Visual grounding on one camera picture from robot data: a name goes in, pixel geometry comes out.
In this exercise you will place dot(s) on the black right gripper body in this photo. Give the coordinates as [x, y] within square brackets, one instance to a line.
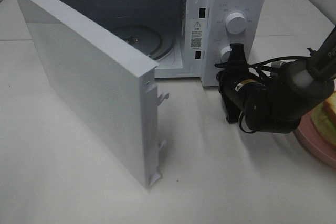
[236, 84]

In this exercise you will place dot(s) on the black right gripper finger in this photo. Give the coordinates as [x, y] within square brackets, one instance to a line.
[237, 54]

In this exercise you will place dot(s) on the sandwich with lettuce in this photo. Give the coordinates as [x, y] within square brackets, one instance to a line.
[323, 119]

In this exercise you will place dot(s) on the pink round plate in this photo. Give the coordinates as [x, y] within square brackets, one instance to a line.
[310, 139]

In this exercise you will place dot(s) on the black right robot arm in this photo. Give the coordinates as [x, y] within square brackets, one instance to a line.
[273, 95]

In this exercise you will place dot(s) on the lower white timer knob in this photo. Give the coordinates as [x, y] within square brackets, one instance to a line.
[225, 53]

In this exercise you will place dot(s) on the upper white power knob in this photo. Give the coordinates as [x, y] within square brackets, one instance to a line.
[236, 22]

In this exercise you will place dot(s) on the white microwave oven body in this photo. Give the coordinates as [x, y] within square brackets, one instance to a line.
[198, 25]

